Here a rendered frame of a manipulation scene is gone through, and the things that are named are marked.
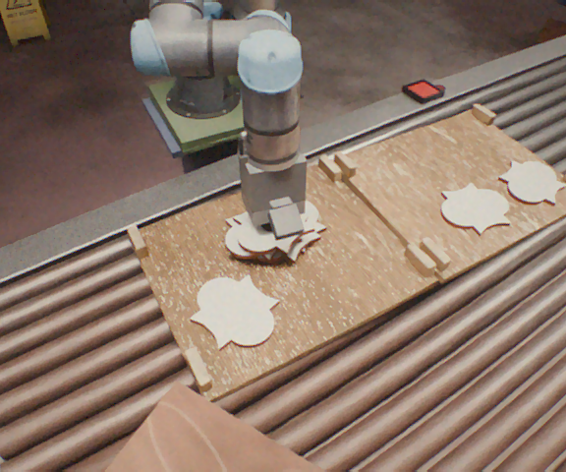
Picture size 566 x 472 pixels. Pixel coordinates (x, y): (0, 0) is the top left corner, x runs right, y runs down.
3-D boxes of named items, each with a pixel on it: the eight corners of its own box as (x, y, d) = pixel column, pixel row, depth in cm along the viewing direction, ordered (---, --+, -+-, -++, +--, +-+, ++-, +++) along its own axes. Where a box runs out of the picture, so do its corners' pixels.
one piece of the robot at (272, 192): (255, 177, 56) (260, 262, 69) (323, 162, 58) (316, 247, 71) (230, 125, 64) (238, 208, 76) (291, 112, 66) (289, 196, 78)
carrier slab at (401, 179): (328, 165, 96) (328, 159, 95) (470, 115, 109) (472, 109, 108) (441, 284, 75) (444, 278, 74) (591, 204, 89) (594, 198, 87)
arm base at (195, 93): (169, 87, 119) (164, 52, 112) (224, 79, 123) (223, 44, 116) (179, 118, 110) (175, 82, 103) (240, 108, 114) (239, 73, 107)
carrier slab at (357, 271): (129, 239, 82) (127, 233, 81) (321, 166, 96) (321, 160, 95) (207, 406, 62) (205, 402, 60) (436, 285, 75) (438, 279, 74)
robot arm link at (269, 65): (299, 24, 56) (307, 55, 51) (297, 100, 64) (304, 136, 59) (236, 26, 56) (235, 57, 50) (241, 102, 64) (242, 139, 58)
